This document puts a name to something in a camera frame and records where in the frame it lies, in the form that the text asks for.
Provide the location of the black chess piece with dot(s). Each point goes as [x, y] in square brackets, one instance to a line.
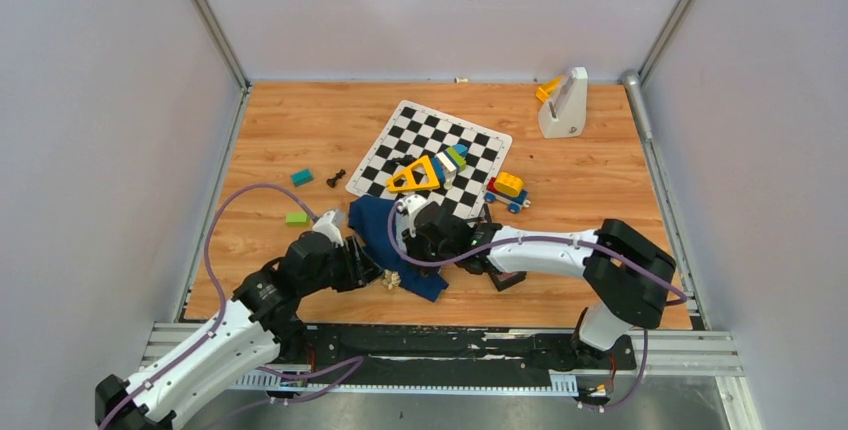
[334, 180]

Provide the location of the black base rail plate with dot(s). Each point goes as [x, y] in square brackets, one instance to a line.
[450, 356]

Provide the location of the yellow triangle toy block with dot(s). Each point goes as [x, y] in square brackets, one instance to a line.
[419, 175]

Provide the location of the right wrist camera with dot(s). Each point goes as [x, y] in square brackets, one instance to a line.
[408, 208]

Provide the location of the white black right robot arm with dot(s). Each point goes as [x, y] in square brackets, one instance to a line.
[631, 276]

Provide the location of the orange plastic piece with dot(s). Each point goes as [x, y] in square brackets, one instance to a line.
[546, 90]

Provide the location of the yellow blue toy car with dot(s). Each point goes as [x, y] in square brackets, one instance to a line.
[508, 189]

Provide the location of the grey corner pipe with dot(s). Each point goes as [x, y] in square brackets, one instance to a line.
[632, 84]

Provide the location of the black square display box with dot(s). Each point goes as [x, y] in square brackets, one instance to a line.
[485, 217]

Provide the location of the white wedge stand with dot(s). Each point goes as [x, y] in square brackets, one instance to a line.
[564, 115]

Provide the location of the stacked coloured toy blocks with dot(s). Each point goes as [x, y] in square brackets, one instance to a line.
[449, 163]

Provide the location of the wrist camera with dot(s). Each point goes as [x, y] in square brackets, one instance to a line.
[408, 208]
[330, 225]

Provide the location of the teal toy block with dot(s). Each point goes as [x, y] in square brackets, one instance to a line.
[301, 177]

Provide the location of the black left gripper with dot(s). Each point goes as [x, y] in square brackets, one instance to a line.
[359, 272]

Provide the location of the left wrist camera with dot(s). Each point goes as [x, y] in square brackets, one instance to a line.
[330, 225]

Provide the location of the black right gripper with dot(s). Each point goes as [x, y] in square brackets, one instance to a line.
[413, 245]

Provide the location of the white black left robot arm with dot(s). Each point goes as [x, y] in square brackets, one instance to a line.
[255, 326]

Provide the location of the green toy block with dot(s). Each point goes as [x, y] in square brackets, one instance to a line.
[298, 219]

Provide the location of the black white chessboard mat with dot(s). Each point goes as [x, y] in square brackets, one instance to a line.
[416, 130]

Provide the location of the blue t-shirt garment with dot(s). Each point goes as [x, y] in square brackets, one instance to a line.
[368, 218]

